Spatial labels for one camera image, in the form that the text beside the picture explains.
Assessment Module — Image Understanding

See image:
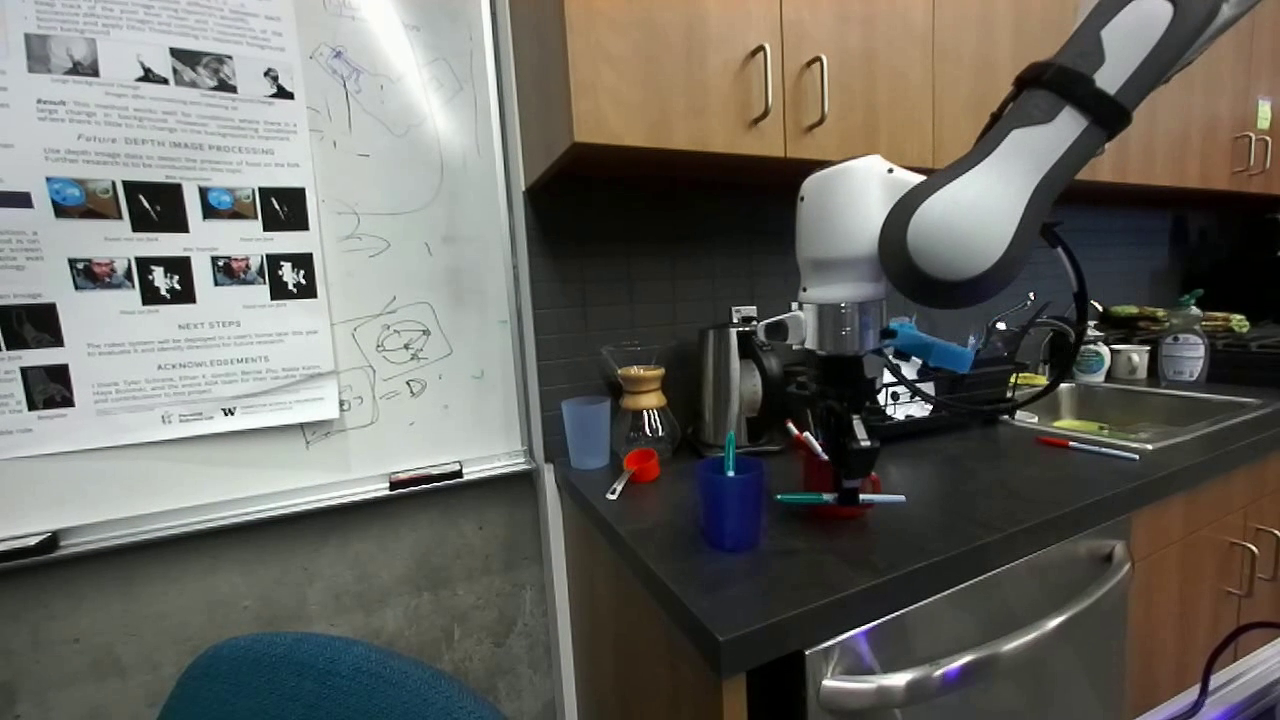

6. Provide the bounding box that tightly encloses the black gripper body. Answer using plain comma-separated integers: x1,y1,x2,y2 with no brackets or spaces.
781,349,895,457

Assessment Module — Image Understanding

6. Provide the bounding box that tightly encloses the green capped white marker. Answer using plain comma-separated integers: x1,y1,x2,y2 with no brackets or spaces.
766,489,906,511

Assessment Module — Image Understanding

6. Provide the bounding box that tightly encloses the red mug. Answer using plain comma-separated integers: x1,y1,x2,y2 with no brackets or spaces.
795,451,889,525

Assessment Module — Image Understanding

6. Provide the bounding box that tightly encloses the white blue-print marker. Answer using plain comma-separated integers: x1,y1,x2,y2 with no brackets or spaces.
784,421,836,469

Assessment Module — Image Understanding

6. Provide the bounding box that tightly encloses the stainless steel kettle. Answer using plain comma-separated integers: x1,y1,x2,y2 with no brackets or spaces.
695,321,790,457

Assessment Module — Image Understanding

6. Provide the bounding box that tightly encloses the blue plastic cup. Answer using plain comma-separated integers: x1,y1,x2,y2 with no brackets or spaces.
695,451,771,555

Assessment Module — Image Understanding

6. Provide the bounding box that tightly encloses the orange-topped glass jar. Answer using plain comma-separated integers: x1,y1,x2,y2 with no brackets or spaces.
607,361,680,462

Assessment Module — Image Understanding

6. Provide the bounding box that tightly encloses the red measuring scoop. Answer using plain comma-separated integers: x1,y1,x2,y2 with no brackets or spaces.
601,445,665,508

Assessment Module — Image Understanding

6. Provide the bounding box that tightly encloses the red capped white marker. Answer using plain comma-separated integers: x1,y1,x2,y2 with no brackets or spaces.
1037,434,1146,464

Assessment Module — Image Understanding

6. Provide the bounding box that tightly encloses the white teal-label soap bottle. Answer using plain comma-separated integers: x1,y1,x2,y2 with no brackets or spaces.
1071,316,1115,389

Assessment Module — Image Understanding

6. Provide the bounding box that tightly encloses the translucent pale blue cup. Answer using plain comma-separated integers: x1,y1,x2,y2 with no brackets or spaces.
555,391,616,475

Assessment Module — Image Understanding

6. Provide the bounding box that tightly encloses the small white cup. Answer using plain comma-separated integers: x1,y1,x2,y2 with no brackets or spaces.
1106,339,1157,389

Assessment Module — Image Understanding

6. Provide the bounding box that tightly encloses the stainless steel sink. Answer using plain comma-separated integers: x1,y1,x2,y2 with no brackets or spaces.
1004,377,1280,457

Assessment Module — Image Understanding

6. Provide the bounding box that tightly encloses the dark capped white bottle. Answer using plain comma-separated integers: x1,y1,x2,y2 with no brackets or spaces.
1157,298,1210,391

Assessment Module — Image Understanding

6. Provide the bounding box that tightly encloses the wooden lower cabinet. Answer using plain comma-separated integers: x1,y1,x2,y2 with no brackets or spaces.
1119,451,1280,720

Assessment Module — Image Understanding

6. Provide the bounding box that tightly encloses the wooden cabinet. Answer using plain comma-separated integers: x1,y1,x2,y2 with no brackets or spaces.
508,0,1280,201
1119,451,1280,720

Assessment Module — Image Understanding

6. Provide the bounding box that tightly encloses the wooden upper cabinet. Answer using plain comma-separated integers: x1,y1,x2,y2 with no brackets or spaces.
508,0,1280,201

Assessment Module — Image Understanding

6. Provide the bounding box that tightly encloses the black countertop appliance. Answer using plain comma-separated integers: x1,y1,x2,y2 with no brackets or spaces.
1202,325,1280,397

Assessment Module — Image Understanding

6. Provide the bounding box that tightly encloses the black whiteboard eraser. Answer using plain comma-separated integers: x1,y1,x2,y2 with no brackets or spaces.
384,462,467,493

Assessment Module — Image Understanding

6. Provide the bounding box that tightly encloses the whiteboard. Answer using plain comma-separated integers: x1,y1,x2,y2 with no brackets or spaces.
0,0,553,569

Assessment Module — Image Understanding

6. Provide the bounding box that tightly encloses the blue chair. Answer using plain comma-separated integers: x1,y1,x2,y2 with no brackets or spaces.
151,630,510,720

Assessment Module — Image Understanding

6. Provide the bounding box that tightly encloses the large research poster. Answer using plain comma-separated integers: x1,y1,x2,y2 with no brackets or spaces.
0,0,342,464

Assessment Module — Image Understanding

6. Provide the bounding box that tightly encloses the black whiteboard marker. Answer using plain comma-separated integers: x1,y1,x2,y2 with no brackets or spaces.
0,527,62,564

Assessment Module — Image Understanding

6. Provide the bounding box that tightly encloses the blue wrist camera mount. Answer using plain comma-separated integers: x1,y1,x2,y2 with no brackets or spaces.
878,311,979,379

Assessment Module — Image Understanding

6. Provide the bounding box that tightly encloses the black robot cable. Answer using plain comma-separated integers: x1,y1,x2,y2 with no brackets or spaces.
977,226,1094,403

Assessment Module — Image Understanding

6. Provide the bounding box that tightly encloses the black floor cable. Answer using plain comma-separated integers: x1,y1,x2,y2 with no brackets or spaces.
1191,621,1280,712

